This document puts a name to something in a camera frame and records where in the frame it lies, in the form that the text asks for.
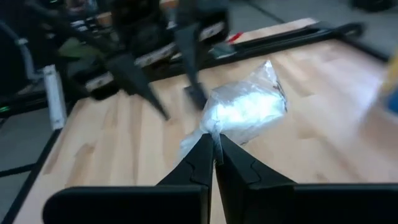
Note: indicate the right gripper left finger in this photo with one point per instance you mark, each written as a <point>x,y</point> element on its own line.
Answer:
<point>192,177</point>

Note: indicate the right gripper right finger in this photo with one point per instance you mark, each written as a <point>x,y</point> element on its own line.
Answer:
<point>242,174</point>

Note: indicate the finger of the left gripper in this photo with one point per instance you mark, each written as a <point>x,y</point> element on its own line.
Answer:
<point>189,46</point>
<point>133,77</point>

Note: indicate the clear bag of white cotton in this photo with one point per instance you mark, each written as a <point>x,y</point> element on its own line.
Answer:
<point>245,109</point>

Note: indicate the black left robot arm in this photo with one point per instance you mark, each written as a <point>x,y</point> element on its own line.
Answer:
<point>93,40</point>

